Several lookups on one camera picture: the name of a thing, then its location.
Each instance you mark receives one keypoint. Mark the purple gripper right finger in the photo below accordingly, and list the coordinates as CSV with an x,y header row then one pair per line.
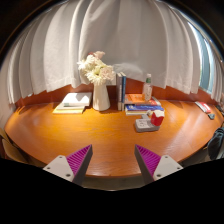
x,y
154,167

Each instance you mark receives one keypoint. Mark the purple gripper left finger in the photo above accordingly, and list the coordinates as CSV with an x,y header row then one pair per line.
x,y
72,167

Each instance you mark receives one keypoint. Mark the yellow book under stack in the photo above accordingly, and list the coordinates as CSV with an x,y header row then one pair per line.
x,y
61,109

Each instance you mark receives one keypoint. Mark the blue flat book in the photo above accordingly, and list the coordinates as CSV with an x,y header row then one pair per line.
x,y
141,109

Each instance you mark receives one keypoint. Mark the chair at left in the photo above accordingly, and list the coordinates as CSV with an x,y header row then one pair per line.
x,y
9,151

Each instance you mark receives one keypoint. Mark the white book on stack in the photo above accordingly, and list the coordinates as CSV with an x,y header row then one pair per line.
x,y
77,99

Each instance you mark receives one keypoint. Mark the black bag at right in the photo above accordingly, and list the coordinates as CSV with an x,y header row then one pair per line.
x,y
216,145

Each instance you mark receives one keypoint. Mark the orange flat book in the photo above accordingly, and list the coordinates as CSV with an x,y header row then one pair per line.
x,y
138,99

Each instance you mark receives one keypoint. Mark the white ceramic vase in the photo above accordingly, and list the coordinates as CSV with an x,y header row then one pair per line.
x,y
100,98

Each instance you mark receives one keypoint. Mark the small grey object at right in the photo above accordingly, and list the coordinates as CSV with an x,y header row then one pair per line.
x,y
211,116

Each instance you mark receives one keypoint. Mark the clear plastic bottle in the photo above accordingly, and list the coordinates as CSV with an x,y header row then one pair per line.
x,y
147,88

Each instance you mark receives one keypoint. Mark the red booklet at right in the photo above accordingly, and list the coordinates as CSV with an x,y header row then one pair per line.
x,y
203,106

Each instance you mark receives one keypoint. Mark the blue upright book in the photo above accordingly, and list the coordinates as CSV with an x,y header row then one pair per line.
x,y
123,90

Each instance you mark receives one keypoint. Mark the grey upright book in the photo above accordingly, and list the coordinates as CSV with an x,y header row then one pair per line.
x,y
119,90

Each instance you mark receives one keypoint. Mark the white flower bouquet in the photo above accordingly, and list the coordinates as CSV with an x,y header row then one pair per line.
x,y
95,70

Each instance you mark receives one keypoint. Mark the white curtain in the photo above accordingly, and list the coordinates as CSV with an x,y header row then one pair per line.
x,y
137,36

